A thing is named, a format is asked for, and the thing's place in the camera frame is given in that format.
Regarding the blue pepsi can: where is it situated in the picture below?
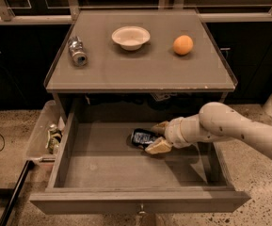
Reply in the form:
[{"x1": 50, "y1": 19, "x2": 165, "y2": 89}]
[{"x1": 131, "y1": 128, "x2": 158, "y2": 149}]

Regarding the metal drawer handle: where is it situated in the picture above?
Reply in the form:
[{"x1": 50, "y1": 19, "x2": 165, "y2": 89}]
[{"x1": 137, "y1": 204, "x2": 146, "y2": 216}]

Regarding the green crushed can in bin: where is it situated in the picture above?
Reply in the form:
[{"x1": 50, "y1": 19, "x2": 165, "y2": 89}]
[{"x1": 46, "y1": 124, "x2": 62, "y2": 154}]

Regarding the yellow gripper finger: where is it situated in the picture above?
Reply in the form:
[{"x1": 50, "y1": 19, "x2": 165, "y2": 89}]
[
  {"x1": 145, "y1": 137, "x2": 172, "y2": 154},
  {"x1": 151, "y1": 121, "x2": 169, "y2": 135}
]

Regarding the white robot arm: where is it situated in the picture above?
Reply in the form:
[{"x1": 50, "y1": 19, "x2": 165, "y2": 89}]
[{"x1": 145, "y1": 102, "x2": 272, "y2": 160}]

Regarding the clear plastic bin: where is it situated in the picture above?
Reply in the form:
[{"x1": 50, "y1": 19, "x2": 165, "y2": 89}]
[{"x1": 25, "y1": 100, "x2": 65, "y2": 170}]

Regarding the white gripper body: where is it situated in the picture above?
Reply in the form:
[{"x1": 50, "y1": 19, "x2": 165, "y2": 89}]
[{"x1": 164, "y1": 117, "x2": 190, "y2": 149}]

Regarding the open grey top drawer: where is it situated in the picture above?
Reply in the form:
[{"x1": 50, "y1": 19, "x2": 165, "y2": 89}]
[{"x1": 29, "y1": 97, "x2": 252, "y2": 215}]

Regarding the white paper bowl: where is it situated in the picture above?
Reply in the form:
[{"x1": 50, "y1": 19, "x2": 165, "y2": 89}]
[{"x1": 111, "y1": 26, "x2": 151, "y2": 51}]

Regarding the grey cabinet counter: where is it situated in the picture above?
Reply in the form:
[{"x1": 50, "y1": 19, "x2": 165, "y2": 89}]
[{"x1": 43, "y1": 8, "x2": 239, "y2": 124}]

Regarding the crushed silver can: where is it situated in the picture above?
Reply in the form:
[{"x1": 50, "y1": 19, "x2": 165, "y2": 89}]
[{"x1": 68, "y1": 36, "x2": 88, "y2": 67}]

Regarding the black floor rail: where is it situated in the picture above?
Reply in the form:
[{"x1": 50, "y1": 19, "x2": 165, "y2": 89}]
[{"x1": 0, "y1": 160, "x2": 35, "y2": 226}]

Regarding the orange fruit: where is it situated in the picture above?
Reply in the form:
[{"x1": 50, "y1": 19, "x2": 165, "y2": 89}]
[{"x1": 173, "y1": 35, "x2": 194, "y2": 56}]

